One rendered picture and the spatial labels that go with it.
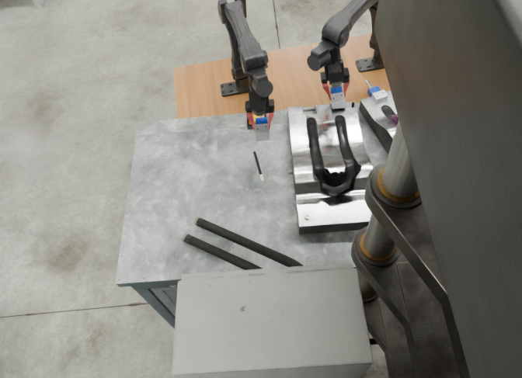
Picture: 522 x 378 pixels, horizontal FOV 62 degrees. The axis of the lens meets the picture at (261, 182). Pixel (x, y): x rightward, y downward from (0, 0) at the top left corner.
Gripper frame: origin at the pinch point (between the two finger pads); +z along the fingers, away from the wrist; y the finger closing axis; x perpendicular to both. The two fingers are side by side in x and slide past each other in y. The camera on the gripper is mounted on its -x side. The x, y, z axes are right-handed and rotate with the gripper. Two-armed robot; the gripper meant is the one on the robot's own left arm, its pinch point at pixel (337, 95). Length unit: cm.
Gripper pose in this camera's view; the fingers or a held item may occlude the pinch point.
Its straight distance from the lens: 166.9
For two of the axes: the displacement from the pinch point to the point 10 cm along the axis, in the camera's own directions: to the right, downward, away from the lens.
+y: 9.7, -1.4, -1.8
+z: 2.2, 7.7, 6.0
